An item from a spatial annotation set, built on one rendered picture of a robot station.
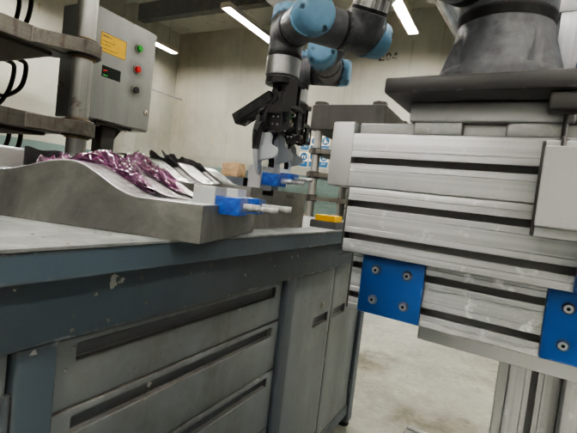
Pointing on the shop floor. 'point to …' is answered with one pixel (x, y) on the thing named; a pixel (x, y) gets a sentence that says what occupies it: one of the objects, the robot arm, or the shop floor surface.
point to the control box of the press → (112, 77)
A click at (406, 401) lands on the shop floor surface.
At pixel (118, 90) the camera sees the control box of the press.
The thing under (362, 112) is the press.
